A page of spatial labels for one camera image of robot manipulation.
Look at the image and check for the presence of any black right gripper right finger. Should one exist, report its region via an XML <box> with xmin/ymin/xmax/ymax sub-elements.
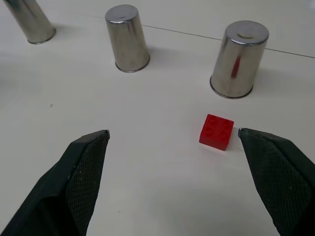
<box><xmin>237</xmin><ymin>127</ymin><xmax>315</xmax><ymax>236</ymax></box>

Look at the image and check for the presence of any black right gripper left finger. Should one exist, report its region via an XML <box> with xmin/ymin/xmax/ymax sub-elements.
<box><xmin>0</xmin><ymin>129</ymin><xmax>111</xmax><ymax>236</ymax></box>

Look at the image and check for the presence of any red toy building brick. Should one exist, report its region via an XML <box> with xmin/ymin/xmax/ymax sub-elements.
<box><xmin>198</xmin><ymin>114</ymin><xmax>235</xmax><ymax>151</ymax></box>

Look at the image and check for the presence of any stainless steel cup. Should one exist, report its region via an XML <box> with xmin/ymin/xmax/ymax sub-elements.
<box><xmin>104</xmin><ymin>4</ymin><xmax>151</xmax><ymax>73</ymax></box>
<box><xmin>210</xmin><ymin>20</ymin><xmax>270</xmax><ymax>100</ymax></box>
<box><xmin>3</xmin><ymin>0</ymin><xmax>57</xmax><ymax>45</ymax></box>

